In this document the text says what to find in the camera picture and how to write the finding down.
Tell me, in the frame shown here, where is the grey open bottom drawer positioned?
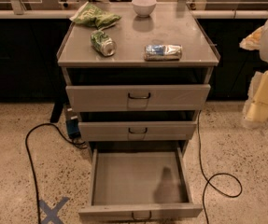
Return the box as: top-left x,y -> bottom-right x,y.
78,147 -> 203,222

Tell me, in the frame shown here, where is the green chip bag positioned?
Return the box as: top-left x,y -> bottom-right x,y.
70,2 -> 121,30

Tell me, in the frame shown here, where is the black cable right floor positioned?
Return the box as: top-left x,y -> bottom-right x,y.
196,110 -> 244,224

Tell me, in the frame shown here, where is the grey middle drawer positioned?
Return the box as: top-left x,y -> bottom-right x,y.
78,121 -> 196,141

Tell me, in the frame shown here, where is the blue power adapter box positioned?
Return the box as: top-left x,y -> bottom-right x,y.
65,107 -> 80,139

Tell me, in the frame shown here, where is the grey metal drawer cabinet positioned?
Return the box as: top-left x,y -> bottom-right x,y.
56,1 -> 221,161

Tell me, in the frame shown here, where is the blue tape cross mark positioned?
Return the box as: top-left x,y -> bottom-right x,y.
39,197 -> 69,224

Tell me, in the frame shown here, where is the black cable left floor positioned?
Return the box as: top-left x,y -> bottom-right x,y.
24,122 -> 88,224

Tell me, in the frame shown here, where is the green crushed soda can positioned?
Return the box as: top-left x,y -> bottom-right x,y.
91,30 -> 117,57

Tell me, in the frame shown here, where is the black cable floor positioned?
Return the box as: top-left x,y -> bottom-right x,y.
24,122 -> 88,224
196,110 -> 244,224

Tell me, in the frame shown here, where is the dark counter cabinet background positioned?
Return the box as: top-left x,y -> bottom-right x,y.
0,19 -> 70,102

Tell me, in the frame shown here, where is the white ceramic bowl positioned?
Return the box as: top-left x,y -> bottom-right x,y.
132,0 -> 157,17

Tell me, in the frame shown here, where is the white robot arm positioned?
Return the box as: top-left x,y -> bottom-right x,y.
239,20 -> 268,128

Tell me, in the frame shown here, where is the grey top drawer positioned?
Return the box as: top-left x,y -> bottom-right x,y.
66,84 -> 210,112

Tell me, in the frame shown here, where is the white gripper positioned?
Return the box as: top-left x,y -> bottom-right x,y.
239,26 -> 268,129

